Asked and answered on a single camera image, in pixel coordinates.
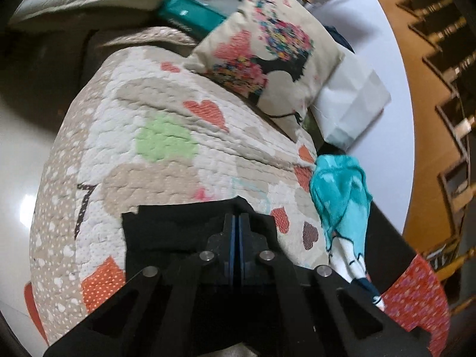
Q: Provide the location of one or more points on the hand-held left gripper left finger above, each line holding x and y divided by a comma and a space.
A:
231, 238

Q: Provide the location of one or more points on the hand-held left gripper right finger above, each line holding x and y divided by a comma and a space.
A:
243, 238

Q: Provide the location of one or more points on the black pants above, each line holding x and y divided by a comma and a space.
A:
171, 230

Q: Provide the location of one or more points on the teal printed cloth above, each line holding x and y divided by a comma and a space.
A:
340, 193

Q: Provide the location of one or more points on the heart-patterned quilted blanket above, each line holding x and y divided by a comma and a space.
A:
156, 148

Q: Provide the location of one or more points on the white folded cloth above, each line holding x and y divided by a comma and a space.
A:
347, 98

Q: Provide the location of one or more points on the floral printed cushion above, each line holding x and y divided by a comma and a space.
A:
267, 55

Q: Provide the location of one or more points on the red patterned cloth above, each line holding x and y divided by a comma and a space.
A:
416, 301

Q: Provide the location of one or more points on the wooden chair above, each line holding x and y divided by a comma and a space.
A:
452, 264

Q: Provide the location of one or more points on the white round table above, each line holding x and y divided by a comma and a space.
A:
386, 81

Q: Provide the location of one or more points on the teal packet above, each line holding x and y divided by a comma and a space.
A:
187, 11

